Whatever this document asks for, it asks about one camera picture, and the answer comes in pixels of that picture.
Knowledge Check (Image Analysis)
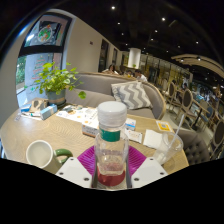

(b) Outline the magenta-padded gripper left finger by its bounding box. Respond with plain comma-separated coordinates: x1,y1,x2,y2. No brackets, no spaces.
55,145,100,190

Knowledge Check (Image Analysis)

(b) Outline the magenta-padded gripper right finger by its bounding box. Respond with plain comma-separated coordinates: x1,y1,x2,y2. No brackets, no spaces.
125,145,169,190

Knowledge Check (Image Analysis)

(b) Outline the clear white-capped water bottle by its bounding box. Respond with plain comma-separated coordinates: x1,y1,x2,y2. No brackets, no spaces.
93,100,130,178

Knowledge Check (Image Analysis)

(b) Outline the clear plastic cup with straw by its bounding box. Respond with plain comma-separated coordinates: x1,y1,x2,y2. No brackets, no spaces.
153,113,185,166

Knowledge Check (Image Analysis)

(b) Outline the white paper napkin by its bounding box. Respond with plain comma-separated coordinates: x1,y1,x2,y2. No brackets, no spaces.
142,129,164,150

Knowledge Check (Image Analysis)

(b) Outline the white and orange box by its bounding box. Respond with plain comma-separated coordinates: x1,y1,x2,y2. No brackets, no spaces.
81,114,101,138

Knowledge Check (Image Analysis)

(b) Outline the yellow square card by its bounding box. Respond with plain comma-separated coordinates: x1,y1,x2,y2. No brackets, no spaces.
155,120,174,133

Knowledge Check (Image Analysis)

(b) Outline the grey tufted armchair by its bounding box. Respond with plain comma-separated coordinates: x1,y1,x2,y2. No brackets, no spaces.
173,128,212,167

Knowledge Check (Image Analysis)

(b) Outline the small blue white box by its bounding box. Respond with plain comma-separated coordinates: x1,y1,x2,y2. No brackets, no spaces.
124,117,138,132

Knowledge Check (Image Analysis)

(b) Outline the white printed leaflet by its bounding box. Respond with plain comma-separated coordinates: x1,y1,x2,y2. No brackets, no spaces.
55,105,98,125

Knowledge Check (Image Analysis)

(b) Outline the light blue tissue pack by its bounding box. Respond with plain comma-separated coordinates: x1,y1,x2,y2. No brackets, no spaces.
39,103,59,121

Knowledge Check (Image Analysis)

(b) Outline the brown wooden stand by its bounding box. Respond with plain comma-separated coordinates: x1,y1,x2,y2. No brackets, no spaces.
29,98,49,114

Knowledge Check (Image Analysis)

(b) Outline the grey white chevron cushion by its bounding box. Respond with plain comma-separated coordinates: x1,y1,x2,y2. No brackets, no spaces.
110,79,154,111

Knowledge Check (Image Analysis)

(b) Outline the small blue flat pack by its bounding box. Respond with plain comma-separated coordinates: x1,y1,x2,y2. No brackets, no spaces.
19,104,33,113

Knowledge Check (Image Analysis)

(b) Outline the group of wooden dining chairs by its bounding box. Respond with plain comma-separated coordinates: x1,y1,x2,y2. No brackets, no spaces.
163,79,224,161

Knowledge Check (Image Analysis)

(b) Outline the grey curved sofa bench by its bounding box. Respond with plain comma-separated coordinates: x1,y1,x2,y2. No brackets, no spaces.
64,72,167,120

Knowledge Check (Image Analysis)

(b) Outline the potted green leafy plant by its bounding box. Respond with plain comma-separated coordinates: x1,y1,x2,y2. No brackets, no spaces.
24,61,88,108

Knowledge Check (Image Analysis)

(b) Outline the white round column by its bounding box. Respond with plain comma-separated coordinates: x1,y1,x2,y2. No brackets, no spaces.
127,47,142,70

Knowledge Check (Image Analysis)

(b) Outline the group of ceiling spotlights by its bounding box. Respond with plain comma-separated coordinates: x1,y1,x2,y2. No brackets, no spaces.
109,3,204,64

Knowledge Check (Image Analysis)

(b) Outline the white mug with green handle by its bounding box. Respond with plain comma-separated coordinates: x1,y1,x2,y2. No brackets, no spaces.
25,139,74,175

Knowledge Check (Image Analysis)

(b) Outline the dark framed wall poster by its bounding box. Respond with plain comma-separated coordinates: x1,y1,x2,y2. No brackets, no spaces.
23,13,73,48

